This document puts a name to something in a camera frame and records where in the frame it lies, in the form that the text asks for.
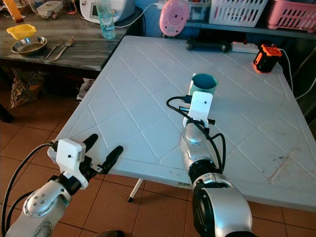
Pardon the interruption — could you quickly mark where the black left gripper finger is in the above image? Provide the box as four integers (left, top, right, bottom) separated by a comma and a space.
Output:
82, 133, 100, 154
101, 145, 124, 175

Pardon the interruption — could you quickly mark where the teal cup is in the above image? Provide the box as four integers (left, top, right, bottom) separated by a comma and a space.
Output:
188, 73, 218, 96

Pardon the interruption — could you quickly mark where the white cardboard box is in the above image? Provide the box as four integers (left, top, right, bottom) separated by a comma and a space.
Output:
77, 78, 97, 102

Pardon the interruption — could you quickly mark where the white plastic folding table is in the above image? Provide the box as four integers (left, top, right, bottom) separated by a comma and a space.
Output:
55, 35, 316, 214

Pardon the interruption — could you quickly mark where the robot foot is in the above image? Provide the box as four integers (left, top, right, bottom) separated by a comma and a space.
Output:
96, 229, 125, 237

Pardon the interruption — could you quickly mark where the patterned yellow plastic bag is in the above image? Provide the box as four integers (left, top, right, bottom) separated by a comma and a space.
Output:
9, 68, 45, 109

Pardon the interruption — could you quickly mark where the grey wooden table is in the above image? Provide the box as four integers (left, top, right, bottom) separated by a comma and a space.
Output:
0, 12, 135, 124

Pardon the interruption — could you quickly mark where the metal fork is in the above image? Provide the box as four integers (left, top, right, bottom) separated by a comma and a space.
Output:
42, 38, 64, 61

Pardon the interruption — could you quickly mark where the metal spoon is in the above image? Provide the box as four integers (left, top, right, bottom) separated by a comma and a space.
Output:
53, 37, 75, 62

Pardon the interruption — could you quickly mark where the shallow metal bowl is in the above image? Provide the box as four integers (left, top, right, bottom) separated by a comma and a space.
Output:
10, 36, 48, 57

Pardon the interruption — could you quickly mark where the clear plastic water bottle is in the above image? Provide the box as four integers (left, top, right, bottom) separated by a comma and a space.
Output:
96, 0, 117, 40

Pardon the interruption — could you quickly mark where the yellow plastic bowl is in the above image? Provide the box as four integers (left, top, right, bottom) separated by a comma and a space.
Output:
6, 23, 38, 41

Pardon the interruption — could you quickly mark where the white kitchen appliance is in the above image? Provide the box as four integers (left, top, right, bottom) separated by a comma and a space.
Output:
79, 0, 132, 25

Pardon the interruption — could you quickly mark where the black dumbbell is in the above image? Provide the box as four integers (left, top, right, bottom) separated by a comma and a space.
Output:
186, 38, 233, 54

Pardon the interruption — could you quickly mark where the pink round device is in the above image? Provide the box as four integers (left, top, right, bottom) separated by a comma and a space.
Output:
159, 0, 191, 38

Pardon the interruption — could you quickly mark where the white power strip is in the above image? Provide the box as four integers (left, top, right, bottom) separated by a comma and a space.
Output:
231, 41, 260, 54

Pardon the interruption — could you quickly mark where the orange and black device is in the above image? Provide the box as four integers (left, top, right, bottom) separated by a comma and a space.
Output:
252, 43, 283, 74

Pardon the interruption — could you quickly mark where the white plastic basket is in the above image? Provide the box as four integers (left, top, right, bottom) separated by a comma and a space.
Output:
208, 0, 269, 27

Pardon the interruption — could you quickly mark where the pink plastic basket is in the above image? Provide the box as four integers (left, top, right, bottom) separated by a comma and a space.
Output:
266, 0, 316, 33

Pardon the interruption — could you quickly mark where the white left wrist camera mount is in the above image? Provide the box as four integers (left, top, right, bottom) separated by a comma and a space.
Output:
55, 139, 86, 191

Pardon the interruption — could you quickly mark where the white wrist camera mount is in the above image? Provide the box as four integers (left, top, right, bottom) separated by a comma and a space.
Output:
55, 139, 86, 191
187, 91, 213, 125

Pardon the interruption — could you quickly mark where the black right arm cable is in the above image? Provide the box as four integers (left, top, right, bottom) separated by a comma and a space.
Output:
166, 95, 227, 174

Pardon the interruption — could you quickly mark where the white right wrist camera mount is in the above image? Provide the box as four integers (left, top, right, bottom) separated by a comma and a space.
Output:
187, 91, 213, 125

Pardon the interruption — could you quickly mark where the white appliance cord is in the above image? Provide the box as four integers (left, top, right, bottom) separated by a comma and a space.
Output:
116, 2, 161, 30

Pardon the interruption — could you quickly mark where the thin white cable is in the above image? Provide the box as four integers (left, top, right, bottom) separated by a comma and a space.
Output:
278, 47, 316, 100

